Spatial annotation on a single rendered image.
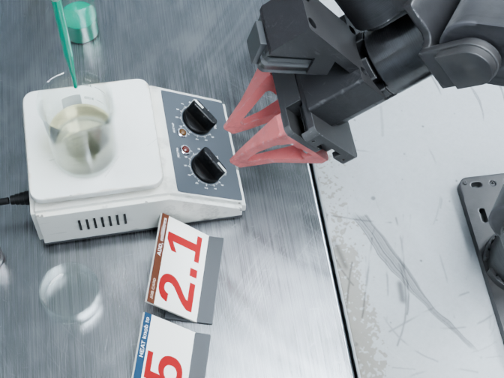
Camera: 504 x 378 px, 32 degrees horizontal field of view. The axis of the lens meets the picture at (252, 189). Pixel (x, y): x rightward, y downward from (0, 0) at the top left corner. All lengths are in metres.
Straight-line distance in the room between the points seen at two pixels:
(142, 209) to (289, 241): 0.15
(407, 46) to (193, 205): 0.27
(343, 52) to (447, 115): 0.34
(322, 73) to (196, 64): 0.33
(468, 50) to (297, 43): 0.12
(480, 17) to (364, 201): 0.33
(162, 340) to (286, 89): 0.25
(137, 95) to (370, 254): 0.27
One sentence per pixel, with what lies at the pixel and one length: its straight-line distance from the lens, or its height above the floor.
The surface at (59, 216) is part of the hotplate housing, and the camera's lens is 0.82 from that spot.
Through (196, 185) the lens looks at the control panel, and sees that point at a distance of 0.83.
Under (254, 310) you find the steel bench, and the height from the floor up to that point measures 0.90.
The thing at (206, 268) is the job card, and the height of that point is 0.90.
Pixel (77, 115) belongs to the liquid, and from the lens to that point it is 0.80.
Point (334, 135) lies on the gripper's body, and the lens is 0.71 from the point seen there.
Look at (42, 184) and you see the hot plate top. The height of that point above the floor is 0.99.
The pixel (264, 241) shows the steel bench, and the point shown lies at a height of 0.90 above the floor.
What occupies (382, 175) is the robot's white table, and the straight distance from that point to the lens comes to 0.92.
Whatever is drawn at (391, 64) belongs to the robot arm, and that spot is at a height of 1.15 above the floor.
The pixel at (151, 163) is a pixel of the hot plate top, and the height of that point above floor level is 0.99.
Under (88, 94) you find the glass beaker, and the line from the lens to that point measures 0.79.
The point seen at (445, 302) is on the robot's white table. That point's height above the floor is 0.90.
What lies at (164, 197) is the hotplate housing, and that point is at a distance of 0.81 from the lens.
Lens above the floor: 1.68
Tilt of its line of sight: 60 degrees down
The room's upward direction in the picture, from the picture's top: 6 degrees clockwise
